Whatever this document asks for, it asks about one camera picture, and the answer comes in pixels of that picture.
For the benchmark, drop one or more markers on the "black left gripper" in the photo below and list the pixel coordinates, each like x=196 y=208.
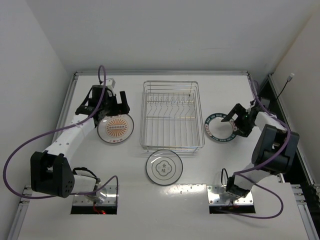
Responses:
x=119 y=106

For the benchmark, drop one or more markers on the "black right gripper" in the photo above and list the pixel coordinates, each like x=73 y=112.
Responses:
x=241 y=121

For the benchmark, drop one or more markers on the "orange sunburst plate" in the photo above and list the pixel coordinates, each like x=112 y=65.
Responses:
x=115 y=129

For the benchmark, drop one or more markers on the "green rim lettered plate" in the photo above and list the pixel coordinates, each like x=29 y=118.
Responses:
x=221 y=132

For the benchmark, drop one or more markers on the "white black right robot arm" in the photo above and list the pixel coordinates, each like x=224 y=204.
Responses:
x=274 y=151

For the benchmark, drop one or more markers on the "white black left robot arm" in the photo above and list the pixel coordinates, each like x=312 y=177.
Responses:
x=50 y=169

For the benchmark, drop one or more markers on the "white plate with centre emblem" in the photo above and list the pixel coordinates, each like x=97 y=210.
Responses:
x=164 y=167

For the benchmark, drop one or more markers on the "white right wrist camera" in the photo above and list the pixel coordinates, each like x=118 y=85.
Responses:
x=252 y=105

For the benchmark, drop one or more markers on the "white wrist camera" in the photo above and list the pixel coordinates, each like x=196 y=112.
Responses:
x=252 y=105
x=110 y=83

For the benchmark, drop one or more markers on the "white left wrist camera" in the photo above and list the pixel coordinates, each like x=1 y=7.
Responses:
x=110 y=83

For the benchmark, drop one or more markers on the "metal wire dish rack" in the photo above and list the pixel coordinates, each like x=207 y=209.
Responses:
x=171 y=116

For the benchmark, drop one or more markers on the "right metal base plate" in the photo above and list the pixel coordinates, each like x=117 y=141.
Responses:
x=218 y=197

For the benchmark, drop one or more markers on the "metal base plate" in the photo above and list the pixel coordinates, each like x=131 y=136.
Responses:
x=107 y=197
x=218 y=197

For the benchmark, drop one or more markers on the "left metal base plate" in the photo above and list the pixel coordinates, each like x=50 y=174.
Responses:
x=107 y=197

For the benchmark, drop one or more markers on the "aluminium table frame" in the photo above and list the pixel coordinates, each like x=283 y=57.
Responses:
x=147 y=211

